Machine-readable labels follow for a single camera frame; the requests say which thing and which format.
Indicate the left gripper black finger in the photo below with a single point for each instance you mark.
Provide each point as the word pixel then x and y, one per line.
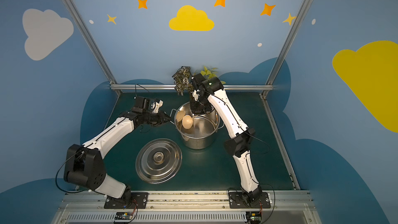
pixel 164 116
pixel 164 121

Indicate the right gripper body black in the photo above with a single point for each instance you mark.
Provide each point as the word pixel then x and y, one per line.
pixel 198 105

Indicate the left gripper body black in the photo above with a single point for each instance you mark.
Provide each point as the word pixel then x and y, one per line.
pixel 158 118

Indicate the beige plastic ladle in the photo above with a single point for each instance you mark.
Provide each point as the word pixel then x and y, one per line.
pixel 184 119

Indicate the stainless steel pot lid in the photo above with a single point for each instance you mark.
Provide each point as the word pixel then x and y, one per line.
pixel 158 161

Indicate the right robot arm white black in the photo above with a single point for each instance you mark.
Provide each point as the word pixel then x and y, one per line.
pixel 209 94

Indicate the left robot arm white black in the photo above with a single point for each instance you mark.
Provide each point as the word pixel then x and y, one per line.
pixel 84 165

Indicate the left circuit board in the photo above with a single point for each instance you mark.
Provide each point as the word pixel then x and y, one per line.
pixel 124 216

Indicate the circuit board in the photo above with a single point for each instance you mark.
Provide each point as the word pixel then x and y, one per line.
pixel 124 216
pixel 253 218

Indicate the right circuit board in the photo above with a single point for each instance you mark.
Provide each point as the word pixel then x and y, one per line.
pixel 253 218

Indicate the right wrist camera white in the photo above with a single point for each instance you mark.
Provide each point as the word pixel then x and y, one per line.
pixel 195 95

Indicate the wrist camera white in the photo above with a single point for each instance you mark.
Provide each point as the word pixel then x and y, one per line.
pixel 147 105
pixel 195 95

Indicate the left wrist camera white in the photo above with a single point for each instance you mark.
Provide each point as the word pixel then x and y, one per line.
pixel 147 105

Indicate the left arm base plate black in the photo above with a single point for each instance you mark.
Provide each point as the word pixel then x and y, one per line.
pixel 135 200

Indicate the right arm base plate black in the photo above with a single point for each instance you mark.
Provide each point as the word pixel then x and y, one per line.
pixel 236 200

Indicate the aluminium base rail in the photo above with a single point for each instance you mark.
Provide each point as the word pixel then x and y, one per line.
pixel 188 207

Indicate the aluminium frame right post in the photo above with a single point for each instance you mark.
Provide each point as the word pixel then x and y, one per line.
pixel 300 16

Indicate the aluminium frame post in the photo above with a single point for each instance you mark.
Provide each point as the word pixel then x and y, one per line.
pixel 300 16
pixel 82 27

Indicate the aluminium frame left post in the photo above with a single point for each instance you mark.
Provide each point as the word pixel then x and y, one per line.
pixel 82 27

